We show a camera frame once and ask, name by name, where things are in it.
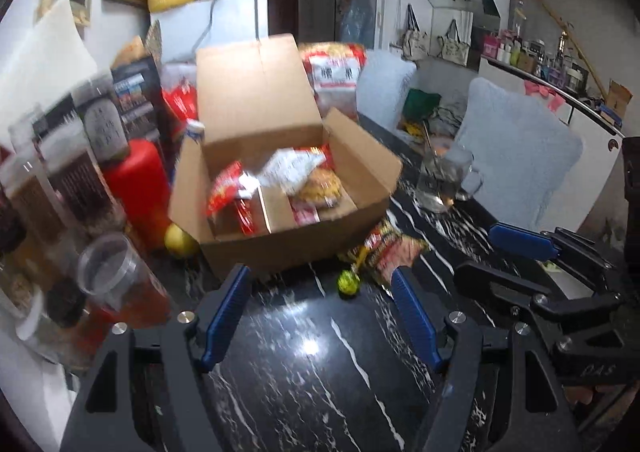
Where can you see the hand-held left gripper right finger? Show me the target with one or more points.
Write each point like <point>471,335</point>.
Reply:
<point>417,317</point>

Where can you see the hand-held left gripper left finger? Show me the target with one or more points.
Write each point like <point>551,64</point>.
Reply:
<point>227,317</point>

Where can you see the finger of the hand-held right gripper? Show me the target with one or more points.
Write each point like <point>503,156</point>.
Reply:
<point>520,242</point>
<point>500,284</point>

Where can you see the brown meat snack packet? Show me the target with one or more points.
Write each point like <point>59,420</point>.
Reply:
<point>395,249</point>

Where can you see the green lollipop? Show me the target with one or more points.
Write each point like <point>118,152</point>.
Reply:
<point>350,283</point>

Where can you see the red cone-shaped snack packet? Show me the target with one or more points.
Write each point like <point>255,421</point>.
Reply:
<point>305,213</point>

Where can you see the red and gold candy packet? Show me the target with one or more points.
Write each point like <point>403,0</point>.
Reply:
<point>227,187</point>

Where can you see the clear-wrapped waffle packet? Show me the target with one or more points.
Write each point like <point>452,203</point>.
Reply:
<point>322,189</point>

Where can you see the white snack packet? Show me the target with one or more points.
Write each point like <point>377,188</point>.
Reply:
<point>292,170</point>

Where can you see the yellow lemon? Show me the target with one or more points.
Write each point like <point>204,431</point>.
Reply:
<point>181,241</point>

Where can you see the chair with light blue cover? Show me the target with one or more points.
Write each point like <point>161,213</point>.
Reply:
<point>515,152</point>
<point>385,85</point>

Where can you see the glass mug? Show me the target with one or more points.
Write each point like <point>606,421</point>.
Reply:
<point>445,180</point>

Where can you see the open jar with orange contents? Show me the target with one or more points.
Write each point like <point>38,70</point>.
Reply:
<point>120,282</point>

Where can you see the white counter cabinet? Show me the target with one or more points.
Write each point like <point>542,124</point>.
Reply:
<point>595,147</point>

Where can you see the metal spoon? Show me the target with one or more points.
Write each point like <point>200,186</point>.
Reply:
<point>431,147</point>

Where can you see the pile of clothes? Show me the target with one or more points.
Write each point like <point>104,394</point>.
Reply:
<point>447,120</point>

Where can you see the pink bow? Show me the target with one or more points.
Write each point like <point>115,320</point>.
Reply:
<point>544,95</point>

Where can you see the red bottle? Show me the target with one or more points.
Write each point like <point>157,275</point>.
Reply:
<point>137,192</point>

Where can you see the green bag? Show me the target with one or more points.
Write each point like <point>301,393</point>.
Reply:
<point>421,102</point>

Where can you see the small cardboard box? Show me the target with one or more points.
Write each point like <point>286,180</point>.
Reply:
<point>619,97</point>

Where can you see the row of cosmetic bottles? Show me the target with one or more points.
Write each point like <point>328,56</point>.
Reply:
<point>540,60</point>

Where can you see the small white milk bottle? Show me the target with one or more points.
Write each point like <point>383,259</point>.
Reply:
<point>195,133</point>

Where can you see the tall jar with dark label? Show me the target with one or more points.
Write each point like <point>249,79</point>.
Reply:
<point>80,182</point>

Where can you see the canvas tote bag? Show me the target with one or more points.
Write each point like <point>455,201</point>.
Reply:
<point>415,40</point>
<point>454,48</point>

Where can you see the small clear jar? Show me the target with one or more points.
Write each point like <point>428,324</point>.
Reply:
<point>20,312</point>

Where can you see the yellow bamboo decoration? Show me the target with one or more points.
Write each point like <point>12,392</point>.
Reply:
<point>565,27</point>

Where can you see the tall jar with grey label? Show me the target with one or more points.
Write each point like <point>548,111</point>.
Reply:
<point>105,132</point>

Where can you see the red printed bag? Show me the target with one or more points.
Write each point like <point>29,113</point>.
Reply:
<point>180,100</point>

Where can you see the black product box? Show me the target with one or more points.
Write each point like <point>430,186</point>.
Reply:
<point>137,97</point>

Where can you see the large red nut bag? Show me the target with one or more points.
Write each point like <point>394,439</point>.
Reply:
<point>335,77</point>

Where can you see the brown paper bag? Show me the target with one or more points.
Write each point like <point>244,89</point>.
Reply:
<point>129,51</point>

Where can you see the blue plastic bag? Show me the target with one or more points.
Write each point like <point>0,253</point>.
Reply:
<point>361,7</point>

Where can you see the woven fan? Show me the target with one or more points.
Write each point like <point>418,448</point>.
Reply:
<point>154,40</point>

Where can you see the white fridge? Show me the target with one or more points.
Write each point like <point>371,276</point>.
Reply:
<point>235,20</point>

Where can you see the brown door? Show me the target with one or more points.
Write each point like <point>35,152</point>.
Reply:
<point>272,7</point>

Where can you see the white foam board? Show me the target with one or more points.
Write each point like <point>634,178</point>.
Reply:
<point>45,62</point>

